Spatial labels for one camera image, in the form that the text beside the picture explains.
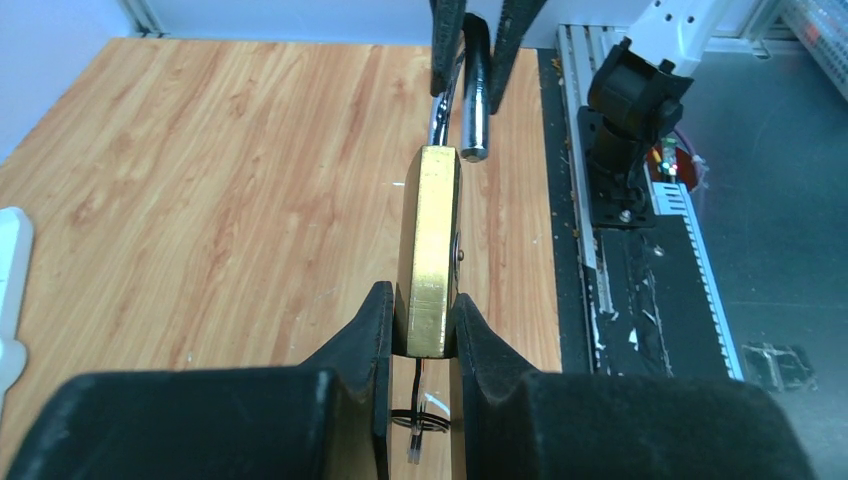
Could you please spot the silver key bunch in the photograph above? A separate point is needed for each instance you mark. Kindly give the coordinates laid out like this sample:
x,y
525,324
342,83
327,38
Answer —
x,y
424,415

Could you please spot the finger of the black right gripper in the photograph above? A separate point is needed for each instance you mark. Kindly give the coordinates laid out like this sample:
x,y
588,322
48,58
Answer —
x,y
447,21
516,18

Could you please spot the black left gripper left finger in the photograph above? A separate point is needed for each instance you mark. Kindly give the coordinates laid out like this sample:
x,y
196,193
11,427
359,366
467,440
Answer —
x,y
324,418

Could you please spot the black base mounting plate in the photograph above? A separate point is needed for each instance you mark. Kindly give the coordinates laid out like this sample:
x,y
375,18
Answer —
x,y
651,306

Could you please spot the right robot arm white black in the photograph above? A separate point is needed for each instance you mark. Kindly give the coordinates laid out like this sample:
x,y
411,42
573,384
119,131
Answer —
x,y
634,98

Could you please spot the white clothes rack stand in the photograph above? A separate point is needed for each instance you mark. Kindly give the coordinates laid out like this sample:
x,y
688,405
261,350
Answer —
x,y
17,239

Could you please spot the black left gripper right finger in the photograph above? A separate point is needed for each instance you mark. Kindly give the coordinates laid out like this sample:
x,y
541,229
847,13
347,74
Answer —
x,y
513,421

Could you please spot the brass padlock with steel shackle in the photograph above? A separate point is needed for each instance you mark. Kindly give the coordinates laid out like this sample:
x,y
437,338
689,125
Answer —
x,y
430,242

